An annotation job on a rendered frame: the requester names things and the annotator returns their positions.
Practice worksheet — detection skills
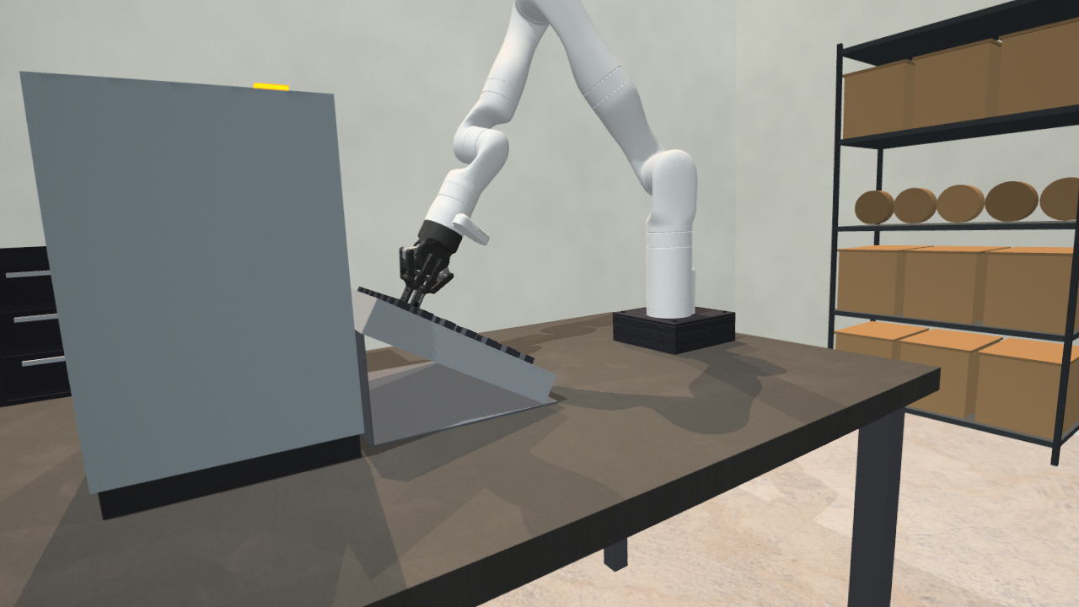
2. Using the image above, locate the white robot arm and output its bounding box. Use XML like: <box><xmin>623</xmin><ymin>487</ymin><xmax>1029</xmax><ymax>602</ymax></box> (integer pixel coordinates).
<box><xmin>425</xmin><ymin>0</ymin><xmax>697</xmax><ymax>319</ymax></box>

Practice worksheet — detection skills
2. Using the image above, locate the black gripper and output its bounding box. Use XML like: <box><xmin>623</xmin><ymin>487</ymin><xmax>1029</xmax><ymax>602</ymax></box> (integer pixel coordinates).
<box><xmin>400</xmin><ymin>220</ymin><xmax>463</xmax><ymax>308</ymax></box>

